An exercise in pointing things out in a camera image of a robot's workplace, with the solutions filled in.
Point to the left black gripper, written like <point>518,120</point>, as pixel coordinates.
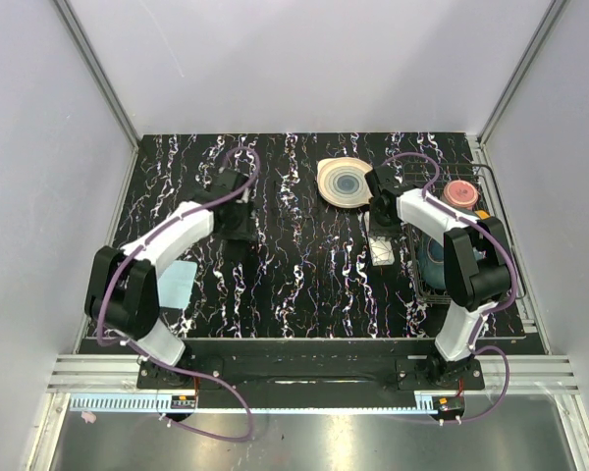
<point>245,230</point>

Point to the pink cup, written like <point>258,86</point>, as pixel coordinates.
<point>460,194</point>

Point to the dark blue bowl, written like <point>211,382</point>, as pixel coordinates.
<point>430,256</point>

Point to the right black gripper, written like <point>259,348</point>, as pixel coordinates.
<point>376,230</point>

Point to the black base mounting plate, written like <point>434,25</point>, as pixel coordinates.
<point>404,364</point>

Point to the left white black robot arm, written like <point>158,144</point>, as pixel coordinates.
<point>123,293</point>

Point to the yellow bowl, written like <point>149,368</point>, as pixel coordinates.
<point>482,214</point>

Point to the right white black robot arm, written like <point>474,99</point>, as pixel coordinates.
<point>479,274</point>

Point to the white geometric glasses case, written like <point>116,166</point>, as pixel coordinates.
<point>381,251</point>

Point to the black wire dish rack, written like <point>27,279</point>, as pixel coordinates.
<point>416,174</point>

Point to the black rectangular glasses case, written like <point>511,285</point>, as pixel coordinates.
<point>235,250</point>

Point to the beige plate with blue rings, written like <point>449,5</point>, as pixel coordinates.
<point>341,182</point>

